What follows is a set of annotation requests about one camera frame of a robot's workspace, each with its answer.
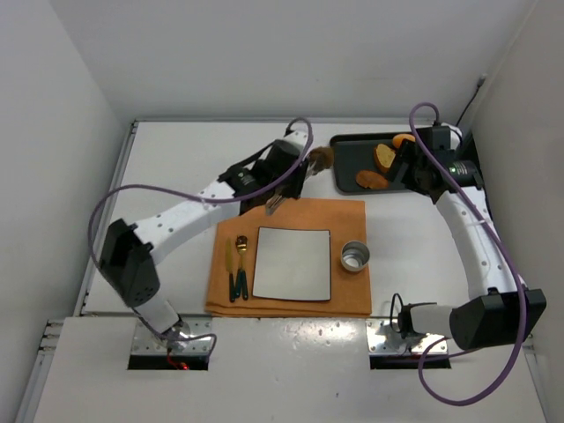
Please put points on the orange cloth placemat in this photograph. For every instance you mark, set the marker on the orange cloth placemat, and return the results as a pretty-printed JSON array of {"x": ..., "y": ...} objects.
[{"x": 345, "y": 220}]

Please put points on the stainless steel tongs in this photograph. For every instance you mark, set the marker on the stainless steel tongs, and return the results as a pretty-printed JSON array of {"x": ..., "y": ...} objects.
[{"x": 275, "y": 201}]

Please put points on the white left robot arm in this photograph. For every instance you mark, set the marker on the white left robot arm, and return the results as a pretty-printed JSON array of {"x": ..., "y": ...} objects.
[{"x": 131, "y": 252}]

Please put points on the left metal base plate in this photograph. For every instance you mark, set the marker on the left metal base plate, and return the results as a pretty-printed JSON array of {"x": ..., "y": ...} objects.
[{"x": 192, "y": 338}]

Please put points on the green handled gold spoon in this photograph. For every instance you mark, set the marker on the green handled gold spoon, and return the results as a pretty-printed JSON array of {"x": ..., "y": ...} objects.
[{"x": 241, "y": 245}]

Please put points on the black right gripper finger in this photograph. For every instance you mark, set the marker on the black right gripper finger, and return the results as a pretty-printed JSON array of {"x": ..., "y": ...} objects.
[
  {"x": 406, "y": 152},
  {"x": 397, "y": 170}
]

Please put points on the cream mug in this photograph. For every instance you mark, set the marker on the cream mug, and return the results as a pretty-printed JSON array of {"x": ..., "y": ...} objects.
[{"x": 354, "y": 256}]

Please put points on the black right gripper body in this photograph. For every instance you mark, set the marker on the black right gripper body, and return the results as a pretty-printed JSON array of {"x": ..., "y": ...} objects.
[{"x": 404, "y": 160}]

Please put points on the orange bread roll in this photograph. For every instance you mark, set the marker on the orange bread roll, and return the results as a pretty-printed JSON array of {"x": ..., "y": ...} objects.
[{"x": 384, "y": 157}]

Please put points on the metal base plate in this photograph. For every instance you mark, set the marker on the metal base plate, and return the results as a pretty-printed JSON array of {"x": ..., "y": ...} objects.
[
  {"x": 192, "y": 338},
  {"x": 383, "y": 341}
]

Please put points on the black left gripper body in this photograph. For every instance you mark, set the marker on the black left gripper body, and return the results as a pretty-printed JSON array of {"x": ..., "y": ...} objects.
[{"x": 300, "y": 177}]

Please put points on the toasted bread slice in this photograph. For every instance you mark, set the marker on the toasted bread slice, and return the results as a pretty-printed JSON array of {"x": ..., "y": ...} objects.
[{"x": 367, "y": 179}]

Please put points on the brown croissant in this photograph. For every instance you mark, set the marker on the brown croissant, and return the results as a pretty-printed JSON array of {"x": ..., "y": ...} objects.
[{"x": 320, "y": 159}]

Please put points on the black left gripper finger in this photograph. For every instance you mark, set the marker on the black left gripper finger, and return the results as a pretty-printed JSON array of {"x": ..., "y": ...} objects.
[
  {"x": 278, "y": 159},
  {"x": 292, "y": 186}
]

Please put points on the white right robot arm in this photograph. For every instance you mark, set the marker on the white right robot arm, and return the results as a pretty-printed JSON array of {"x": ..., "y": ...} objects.
[{"x": 500, "y": 310}]

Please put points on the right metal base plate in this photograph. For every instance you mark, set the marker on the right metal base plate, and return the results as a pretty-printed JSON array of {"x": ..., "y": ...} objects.
[{"x": 383, "y": 341}]

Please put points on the white square plate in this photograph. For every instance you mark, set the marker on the white square plate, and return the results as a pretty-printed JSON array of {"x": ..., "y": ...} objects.
[{"x": 292, "y": 265}]

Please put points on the black baking tray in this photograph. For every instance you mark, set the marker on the black baking tray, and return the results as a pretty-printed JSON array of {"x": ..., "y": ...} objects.
[{"x": 355, "y": 152}]

